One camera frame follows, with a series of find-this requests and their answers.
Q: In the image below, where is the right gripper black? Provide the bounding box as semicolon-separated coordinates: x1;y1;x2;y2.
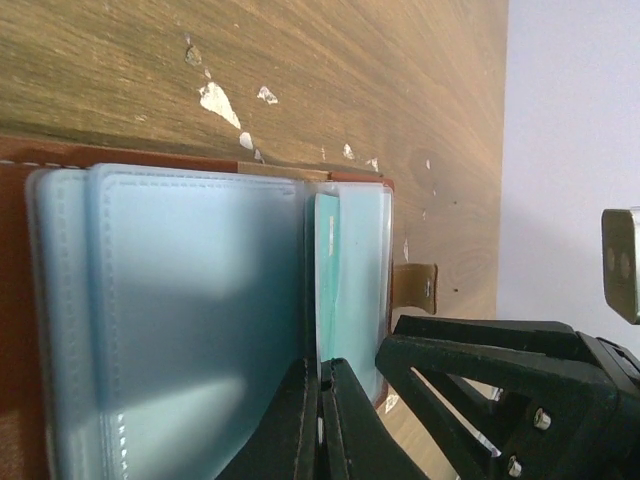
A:
376;316;639;479

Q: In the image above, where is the brown leather card holder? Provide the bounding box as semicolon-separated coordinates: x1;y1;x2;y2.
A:
1;136;438;479

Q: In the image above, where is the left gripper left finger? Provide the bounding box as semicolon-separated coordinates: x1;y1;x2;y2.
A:
218;358;319;479

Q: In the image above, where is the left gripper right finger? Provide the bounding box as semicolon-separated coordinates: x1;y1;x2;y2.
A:
319;359;425;480

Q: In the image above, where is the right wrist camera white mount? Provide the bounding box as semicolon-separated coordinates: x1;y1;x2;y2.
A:
601;206;639;325

